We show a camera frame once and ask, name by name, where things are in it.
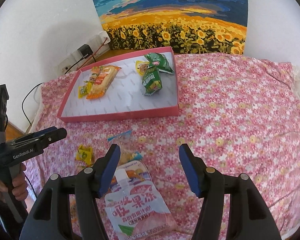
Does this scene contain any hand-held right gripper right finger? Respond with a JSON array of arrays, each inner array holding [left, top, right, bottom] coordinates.
[[179, 144, 282, 240]]

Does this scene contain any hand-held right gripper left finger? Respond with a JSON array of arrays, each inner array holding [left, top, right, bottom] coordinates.
[[20, 144, 122, 240]]

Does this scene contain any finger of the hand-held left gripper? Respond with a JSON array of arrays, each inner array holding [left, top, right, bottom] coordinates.
[[14, 127, 58, 144], [7, 128, 67, 152]]

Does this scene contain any clear biscuit bag blue trim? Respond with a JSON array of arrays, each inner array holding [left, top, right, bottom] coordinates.
[[107, 129, 143, 164]]

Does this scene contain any purple candy tin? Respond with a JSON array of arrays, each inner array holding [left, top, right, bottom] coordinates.
[[115, 161, 153, 182]]

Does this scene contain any small yellow candy packet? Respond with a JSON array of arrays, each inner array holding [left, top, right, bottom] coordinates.
[[76, 145, 93, 164], [78, 84, 93, 98]]

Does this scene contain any pink white jelly pouch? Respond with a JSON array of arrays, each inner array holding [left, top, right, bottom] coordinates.
[[104, 169, 178, 240]]

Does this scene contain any small orange sausage packet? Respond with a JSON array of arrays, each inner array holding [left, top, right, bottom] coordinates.
[[69, 195, 78, 220]]

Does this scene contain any long orange cracker packet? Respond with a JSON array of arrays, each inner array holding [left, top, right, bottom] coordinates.
[[86, 65, 122, 100]]

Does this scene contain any pink cardboard box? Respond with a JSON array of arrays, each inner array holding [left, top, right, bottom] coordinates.
[[57, 46, 180, 123]]

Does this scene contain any dark green snack packet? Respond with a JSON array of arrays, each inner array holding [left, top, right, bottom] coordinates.
[[142, 67, 163, 95]]

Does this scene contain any yellow jelly cup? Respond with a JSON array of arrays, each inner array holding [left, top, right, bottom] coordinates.
[[136, 60, 150, 75]]

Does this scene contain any light green snack packet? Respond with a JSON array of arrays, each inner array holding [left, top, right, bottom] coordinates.
[[144, 52, 175, 73]]

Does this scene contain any person's left hand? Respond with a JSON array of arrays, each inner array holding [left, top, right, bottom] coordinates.
[[0, 165, 28, 208]]

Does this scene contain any pink floral cloth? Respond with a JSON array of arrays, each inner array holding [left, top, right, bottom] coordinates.
[[22, 54, 300, 240]]

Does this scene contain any black charger plug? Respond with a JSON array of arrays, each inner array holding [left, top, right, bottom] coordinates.
[[77, 44, 93, 57]]

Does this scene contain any thin red rod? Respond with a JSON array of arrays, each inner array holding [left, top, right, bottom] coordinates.
[[65, 37, 109, 74]]

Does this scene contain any sunflower field painting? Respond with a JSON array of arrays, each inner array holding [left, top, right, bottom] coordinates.
[[86, 0, 248, 55]]

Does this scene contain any black cable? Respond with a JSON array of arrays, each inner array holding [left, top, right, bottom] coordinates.
[[22, 82, 43, 127]]

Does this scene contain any white wall socket strip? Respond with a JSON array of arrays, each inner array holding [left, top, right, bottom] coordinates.
[[56, 30, 110, 74]]

